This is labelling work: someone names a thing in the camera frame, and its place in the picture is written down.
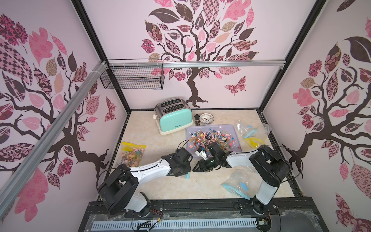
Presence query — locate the lavender plastic tray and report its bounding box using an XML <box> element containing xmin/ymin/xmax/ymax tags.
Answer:
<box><xmin>185</xmin><ymin>124</ymin><xmax>243</xmax><ymax>159</ymax></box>

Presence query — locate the candy bag blue zip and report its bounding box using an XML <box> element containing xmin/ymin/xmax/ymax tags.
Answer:
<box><xmin>222</xmin><ymin>169</ymin><xmax>259</xmax><ymax>200</ymax></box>
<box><xmin>236</xmin><ymin>120</ymin><xmax>258</xmax><ymax>139</ymax></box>

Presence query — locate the candy bag yellow zip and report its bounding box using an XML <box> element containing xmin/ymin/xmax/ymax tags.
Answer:
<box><xmin>117</xmin><ymin>142</ymin><xmax>147</xmax><ymax>167</ymax></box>
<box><xmin>244</xmin><ymin>124</ymin><xmax>271</xmax><ymax>148</ymax></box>

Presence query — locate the candy bag blue zip front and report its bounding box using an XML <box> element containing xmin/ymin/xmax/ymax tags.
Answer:
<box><xmin>236</xmin><ymin>120</ymin><xmax>258</xmax><ymax>139</ymax></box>

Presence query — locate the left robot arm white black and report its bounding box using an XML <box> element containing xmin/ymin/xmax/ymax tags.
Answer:
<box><xmin>97</xmin><ymin>148</ymin><xmax>193</xmax><ymax>217</ymax></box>

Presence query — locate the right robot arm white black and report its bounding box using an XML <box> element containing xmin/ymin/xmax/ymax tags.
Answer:
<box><xmin>192</xmin><ymin>142</ymin><xmax>292</xmax><ymax>215</ymax></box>

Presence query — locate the pile of candies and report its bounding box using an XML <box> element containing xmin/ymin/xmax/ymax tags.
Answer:
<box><xmin>189</xmin><ymin>126</ymin><xmax>241</xmax><ymax>154</ymax></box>

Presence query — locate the white sink strainer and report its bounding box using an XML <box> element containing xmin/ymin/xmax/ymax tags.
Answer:
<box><xmin>200</xmin><ymin>113</ymin><xmax>214</xmax><ymax>125</ymax></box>

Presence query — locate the small dark spice jar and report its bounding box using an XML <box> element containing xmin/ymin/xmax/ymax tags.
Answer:
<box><xmin>194</xmin><ymin>114</ymin><xmax>201</xmax><ymax>126</ymax></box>

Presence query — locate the mint green toaster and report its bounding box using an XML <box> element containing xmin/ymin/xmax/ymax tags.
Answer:
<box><xmin>153</xmin><ymin>97</ymin><xmax>194</xmax><ymax>135</ymax></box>

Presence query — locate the white cable duct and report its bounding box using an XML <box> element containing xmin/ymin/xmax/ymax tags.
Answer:
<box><xmin>90</xmin><ymin>218</ymin><xmax>257</xmax><ymax>232</ymax></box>

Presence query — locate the black wire basket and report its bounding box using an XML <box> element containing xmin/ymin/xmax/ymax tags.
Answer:
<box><xmin>100</xmin><ymin>58</ymin><xmax>165</xmax><ymax>90</ymax></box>

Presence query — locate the aluminium rail back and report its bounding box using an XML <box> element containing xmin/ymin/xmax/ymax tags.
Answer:
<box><xmin>106</xmin><ymin>59</ymin><xmax>286</xmax><ymax>68</ymax></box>

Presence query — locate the aluminium rail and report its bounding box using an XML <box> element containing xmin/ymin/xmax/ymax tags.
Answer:
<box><xmin>1</xmin><ymin>61</ymin><xmax>107</xmax><ymax>217</ymax></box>
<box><xmin>106</xmin><ymin>59</ymin><xmax>286</xmax><ymax>68</ymax></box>

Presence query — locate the aluminium rail left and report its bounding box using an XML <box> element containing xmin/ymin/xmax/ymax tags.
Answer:
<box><xmin>1</xmin><ymin>61</ymin><xmax>107</xmax><ymax>217</ymax></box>

